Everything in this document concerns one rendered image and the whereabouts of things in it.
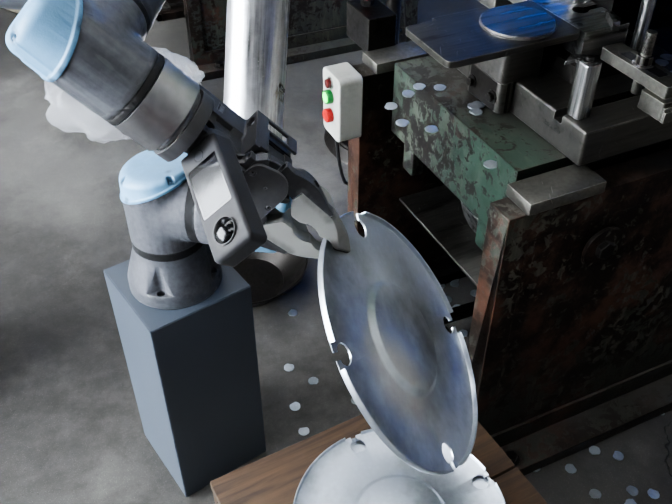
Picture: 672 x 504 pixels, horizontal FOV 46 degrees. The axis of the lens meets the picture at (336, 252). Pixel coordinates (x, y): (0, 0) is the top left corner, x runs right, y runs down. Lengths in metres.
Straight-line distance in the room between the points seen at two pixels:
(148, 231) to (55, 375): 0.72
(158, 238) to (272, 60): 0.32
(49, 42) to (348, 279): 0.35
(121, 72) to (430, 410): 0.45
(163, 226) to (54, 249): 1.02
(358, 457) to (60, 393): 0.84
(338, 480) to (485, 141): 0.57
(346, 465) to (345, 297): 0.44
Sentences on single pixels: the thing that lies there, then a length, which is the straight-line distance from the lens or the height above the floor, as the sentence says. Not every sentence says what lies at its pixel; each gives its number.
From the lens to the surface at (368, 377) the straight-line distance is 0.76.
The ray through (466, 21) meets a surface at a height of 0.78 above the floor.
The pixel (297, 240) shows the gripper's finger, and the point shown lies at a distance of 0.78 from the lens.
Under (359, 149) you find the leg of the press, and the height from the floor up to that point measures 0.46.
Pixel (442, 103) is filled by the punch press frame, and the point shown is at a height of 0.64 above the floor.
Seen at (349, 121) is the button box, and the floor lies 0.54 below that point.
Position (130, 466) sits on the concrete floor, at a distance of 1.66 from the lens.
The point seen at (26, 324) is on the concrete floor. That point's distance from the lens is 2.00.
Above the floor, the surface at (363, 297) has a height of 0.77.
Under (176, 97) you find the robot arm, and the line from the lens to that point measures 0.70.
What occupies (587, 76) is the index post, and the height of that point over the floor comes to 0.78.
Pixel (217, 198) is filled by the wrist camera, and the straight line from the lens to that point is 0.69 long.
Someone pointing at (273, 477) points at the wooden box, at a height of 0.35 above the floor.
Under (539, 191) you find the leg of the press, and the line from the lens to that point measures 1.21.
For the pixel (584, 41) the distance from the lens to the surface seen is 1.37.
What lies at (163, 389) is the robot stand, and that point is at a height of 0.31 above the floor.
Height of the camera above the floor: 1.33
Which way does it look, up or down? 40 degrees down
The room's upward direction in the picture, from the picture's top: straight up
